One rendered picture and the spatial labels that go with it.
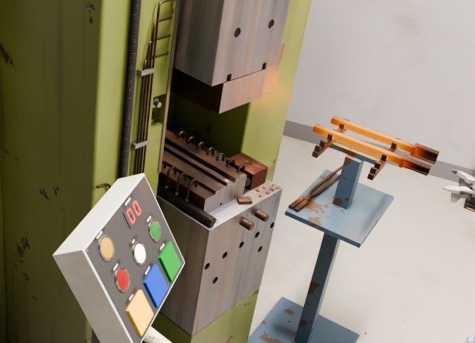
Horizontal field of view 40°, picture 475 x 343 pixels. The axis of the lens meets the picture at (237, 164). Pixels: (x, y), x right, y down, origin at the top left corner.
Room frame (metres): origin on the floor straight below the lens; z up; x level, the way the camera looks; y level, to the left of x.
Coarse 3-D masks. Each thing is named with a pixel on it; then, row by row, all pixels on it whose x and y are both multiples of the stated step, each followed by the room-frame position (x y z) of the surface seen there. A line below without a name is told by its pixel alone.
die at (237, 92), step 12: (180, 72) 1.72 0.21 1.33; (264, 72) 1.79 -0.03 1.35; (180, 84) 1.72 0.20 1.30; (192, 84) 1.69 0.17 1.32; (204, 84) 1.67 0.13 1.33; (228, 84) 1.65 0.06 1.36; (240, 84) 1.70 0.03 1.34; (252, 84) 1.74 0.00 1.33; (192, 96) 1.69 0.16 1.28; (204, 96) 1.66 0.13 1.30; (216, 96) 1.64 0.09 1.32; (228, 96) 1.66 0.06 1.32; (240, 96) 1.70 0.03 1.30; (252, 96) 1.75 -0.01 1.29; (216, 108) 1.64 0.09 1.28; (228, 108) 1.66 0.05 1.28
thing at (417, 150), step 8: (336, 120) 2.26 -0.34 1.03; (344, 120) 2.26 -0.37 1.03; (344, 128) 2.24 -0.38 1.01; (352, 128) 2.23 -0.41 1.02; (360, 128) 2.22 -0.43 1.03; (368, 128) 2.23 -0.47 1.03; (368, 136) 2.20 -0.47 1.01; (376, 136) 2.19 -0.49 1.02; (384, 136) 2.19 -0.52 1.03; (400, 144) 2.15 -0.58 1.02; (408, 144) 2.16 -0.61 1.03; (416, 144) 2.16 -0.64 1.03; (416, 152) 2.14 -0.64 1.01; (424, 152) 2.13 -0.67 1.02; (432, 152) 2.11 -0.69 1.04; (424, 160) 2.12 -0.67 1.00; (432, 160) 2.11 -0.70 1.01
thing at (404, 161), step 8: (320, 128) 2.16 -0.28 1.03; (328, 128) 2.17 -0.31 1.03; (336, 136) 2.13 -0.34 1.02; (344, 136) 2.12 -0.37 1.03; (352, 144) 2.10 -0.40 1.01; (360, 144) 2.09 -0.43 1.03; (368, 144) 2.10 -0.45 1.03; (368, 152) 2.08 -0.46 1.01; (376, 152) 2.07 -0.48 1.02; (384, 152) 2.06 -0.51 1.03; (392, 152) 2.07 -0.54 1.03; (392, 160) 2.04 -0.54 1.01; (400, 160) 2.02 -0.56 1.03; (408, 160) 2.02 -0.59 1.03; (408, 168) 2.02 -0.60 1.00; (416, 168) 2.01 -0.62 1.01; (424, 168) 2.00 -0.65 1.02
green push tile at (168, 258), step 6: (168, 246) 1.30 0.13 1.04; (162, 252) 1.27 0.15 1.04; (168, 252) 1.28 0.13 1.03; (174, 252) 1.31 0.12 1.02; (162, 258) 1.25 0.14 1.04; (168, 258) 1.27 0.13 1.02; (174, 258) 1.29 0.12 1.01; (162, 264) 1.24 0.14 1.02; (168, 264) 1.26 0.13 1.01; (174, 264) 1.28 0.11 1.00; (180, 264) 1.31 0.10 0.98; (168, 270) 1.25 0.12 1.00; (174, 270) 1.27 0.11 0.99; (168, 276) 1.24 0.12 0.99; (174, 276) 1.26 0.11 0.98
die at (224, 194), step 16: (192, 144) 1.93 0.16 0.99; (176, 160) 1.81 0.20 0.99; (208, 160) 1.84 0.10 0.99; (160, 176) 1.74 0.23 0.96; (176, 176) 1.73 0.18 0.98; (192, 176) 1.73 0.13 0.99; (208, 176) 1.75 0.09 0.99; (240, 176) 1.78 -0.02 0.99; (192, 192) 1.66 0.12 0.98; (208, 192) 1.67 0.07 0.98; (224, 192) 1.71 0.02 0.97; (240, 192) 1.78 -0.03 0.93; (208, 208) 1.65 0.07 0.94
